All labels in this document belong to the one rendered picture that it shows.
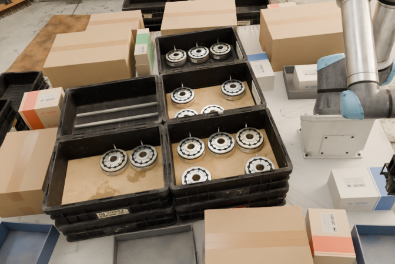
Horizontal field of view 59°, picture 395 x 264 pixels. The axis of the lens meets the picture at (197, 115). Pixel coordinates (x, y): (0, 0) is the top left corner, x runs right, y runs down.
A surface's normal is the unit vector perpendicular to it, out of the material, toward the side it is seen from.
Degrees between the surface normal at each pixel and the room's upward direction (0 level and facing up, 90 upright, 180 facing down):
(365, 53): 28
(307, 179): 0
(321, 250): 0
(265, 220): 0
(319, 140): 90
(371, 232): 90
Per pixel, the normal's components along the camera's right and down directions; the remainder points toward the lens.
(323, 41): 0.07, 0.70
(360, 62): -0.46, -0.26
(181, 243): -0.08, -0.70
